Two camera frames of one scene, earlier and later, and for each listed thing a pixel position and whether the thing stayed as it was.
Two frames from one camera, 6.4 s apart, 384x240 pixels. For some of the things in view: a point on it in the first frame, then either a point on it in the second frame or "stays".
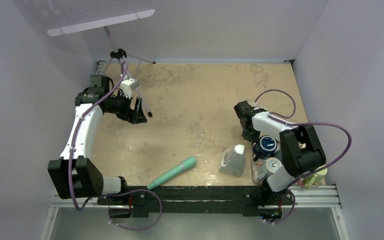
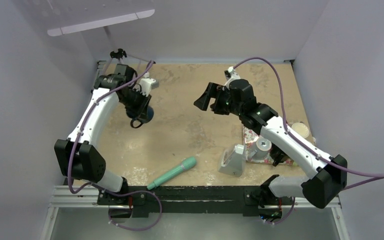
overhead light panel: [60, 17] stays
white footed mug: [266, 167] → [258, 150]
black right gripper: [251, 138] → [221, 90]
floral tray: [256, 165] → [249, 136]
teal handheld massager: [186, 163] stays
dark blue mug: [266, 147] → [147, 117]
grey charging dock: [232, 161] stays
